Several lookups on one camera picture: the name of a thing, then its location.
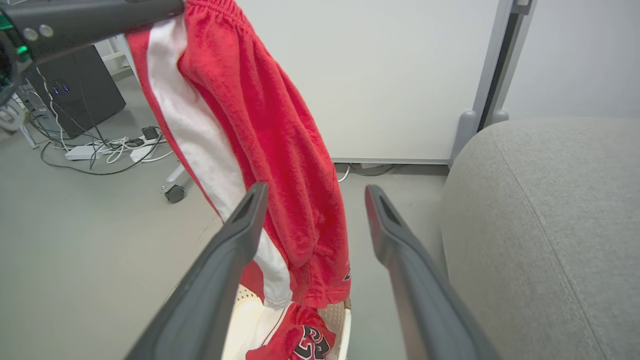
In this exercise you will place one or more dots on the grey partition post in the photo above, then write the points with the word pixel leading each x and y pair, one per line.
pixel 487 75

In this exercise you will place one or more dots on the red shorts with white stripe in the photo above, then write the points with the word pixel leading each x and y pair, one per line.
pixel 270 130

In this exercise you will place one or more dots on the black power adapter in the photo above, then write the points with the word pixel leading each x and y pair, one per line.
pixel 150 133

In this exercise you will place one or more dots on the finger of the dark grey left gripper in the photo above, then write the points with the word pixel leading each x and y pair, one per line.
pixel 95 22

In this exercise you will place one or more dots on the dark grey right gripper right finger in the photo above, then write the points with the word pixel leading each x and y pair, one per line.
pixel 425 300

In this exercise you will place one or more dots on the cream perforated laundry basket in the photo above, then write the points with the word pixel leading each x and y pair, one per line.
pixel 342 330

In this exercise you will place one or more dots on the white partition panel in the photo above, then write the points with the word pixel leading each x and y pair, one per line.
pixel 390 75

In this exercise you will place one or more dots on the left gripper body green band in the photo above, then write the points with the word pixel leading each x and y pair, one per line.
pixel 7 60

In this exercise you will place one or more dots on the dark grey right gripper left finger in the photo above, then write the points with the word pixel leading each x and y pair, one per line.
pixel 210 280

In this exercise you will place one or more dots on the grey fabric sofa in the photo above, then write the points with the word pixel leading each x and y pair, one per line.
pixel 550 240

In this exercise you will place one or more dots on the grey partition leg with caster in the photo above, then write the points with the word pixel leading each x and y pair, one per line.
pixel 175 192

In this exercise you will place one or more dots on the black computer box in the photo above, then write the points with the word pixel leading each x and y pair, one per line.
pixel 80 90

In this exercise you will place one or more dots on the white power strip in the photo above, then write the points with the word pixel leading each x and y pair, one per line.
pixel 82 151
pixel 142 152

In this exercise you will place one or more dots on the red jersey with black number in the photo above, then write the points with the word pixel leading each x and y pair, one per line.
pixel 295 335

